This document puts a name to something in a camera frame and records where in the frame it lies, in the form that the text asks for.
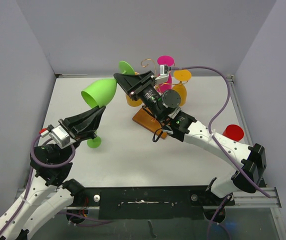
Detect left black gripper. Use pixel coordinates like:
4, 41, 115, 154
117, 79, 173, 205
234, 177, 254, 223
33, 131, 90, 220
60, 103, 107, 161

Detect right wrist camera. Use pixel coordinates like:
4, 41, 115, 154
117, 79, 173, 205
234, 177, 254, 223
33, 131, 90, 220
154, 64, 172, 86

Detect aluminium frame rail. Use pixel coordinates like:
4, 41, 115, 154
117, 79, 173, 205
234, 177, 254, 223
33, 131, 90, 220
224, 74, 283, 208

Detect wooden rack base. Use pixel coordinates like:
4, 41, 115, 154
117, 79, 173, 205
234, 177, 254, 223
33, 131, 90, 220
132, 107, 168, 139

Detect orange wine glass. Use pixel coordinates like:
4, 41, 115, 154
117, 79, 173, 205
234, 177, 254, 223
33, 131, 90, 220
125, 94, 143, 107
172, 69, 192, 107

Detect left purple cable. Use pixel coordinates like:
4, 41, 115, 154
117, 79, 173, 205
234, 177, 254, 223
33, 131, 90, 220
0, 136, 111, 240

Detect pink wine glass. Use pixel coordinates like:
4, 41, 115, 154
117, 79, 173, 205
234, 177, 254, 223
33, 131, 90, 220
157, 55, 175, 93

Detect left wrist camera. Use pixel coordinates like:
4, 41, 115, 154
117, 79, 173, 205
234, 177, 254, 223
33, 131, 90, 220
39, 124, 76, 149

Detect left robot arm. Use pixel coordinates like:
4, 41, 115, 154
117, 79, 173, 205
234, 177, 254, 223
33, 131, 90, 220
0, 106, 106, 240

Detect red wine glass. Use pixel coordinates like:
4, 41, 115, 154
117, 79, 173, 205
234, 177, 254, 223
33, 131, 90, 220
222, 124, 245, 142

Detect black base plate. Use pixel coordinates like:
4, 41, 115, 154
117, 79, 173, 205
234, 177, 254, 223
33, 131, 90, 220
68, 185, 223, 220

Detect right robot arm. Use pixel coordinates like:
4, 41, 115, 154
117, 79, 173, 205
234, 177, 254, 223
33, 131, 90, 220
113, 71, 269, 205

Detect green wine glass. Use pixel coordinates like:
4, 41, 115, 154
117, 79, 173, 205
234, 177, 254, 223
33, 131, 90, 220
80, 60, 135, 109
86, 130, 102, 149

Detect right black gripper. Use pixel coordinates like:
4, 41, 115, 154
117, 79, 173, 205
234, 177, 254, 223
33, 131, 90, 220
114, 71, 165, 122

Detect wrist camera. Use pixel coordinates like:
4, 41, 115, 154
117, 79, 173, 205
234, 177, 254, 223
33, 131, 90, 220
154, 64, 172, 86
39, 124, 76, 149

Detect gold wire glass rack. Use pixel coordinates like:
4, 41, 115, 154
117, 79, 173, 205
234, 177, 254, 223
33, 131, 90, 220
140, 58, 158, 76

